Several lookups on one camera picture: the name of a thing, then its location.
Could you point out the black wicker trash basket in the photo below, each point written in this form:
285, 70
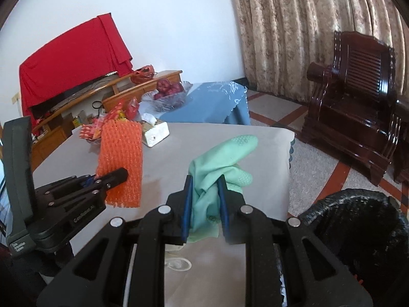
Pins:
351, 230

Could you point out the glass fruit bowl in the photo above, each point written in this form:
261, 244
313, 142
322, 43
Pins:
172, 102

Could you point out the black television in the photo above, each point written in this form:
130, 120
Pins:
73, 94

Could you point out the grey tablecloth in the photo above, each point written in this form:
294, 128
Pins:
166, 160

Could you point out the dark wooden armchair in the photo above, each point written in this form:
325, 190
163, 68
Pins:
351, 108

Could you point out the wooden cabinet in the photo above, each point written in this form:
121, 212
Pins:
159, 76

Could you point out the green rubber glove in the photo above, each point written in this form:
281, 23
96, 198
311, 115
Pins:
217, 163

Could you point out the blue tablecloth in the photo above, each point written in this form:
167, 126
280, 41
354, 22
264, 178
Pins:
211, 102

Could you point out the beige tissue pack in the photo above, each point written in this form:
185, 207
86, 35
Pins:
156, 134

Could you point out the red apple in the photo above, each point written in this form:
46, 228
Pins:
163, 85
176, 89
159, 96

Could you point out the pile of red snack packets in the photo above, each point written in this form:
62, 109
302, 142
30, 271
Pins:
89, 131

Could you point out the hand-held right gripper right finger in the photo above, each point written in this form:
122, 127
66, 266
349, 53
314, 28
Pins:
223, 204

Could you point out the red cloth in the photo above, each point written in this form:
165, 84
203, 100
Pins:
70, 54

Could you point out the red plastic bag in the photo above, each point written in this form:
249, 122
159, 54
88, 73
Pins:
142, 74

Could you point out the beige patterned curtain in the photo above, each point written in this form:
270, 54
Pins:
303, 32

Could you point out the orange foam net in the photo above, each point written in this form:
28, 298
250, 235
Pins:
121, 147

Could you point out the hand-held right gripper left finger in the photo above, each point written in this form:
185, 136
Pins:
187, 204

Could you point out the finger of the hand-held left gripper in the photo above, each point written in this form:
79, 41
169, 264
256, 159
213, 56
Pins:
64, 182
111, 177

